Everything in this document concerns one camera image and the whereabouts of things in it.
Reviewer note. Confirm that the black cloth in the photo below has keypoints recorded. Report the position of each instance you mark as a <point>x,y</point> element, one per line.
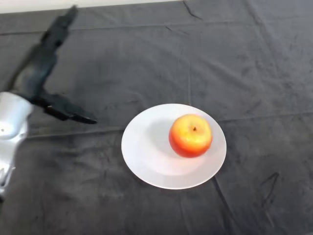
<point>156,61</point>

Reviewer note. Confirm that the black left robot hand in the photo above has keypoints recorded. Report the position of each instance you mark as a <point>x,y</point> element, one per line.
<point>40,71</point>

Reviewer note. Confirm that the red and yellow apple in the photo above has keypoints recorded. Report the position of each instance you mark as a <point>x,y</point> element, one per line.
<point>190,135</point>

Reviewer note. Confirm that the white round plate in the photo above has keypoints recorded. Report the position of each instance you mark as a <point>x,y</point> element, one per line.
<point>151,156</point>

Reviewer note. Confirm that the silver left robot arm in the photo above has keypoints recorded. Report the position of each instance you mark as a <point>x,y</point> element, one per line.
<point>11,127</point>

